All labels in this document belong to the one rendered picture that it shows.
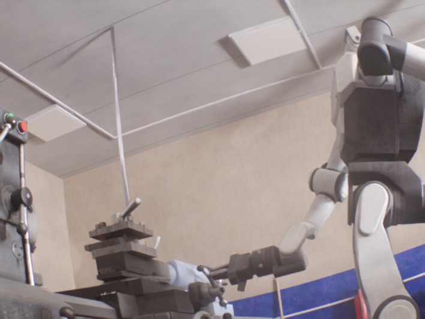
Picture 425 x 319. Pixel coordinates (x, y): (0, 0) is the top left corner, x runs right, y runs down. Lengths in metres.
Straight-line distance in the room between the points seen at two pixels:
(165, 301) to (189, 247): 4.73
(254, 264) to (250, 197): 4.62
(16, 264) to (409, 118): 1.11
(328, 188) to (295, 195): 4.40
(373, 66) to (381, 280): 0.57
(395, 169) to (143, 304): 0.86
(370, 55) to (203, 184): 5.20
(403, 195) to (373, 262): 0.20
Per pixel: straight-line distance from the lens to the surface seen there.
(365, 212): 1.43
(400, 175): 1.49
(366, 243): 1.42
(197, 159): 6.61
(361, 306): 5.60
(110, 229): 1.84
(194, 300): 1.75
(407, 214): 1.49
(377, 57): 1.43
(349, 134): 1.50
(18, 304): 1.04
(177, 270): 2.55
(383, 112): 1.50
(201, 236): 6.36
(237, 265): 1.67
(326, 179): 1.71
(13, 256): 1.26
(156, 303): 1.69
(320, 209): 1.69
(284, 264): 1.63
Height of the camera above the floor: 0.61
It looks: 22 degrees up
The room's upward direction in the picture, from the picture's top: 10 degrees counter-clockwise
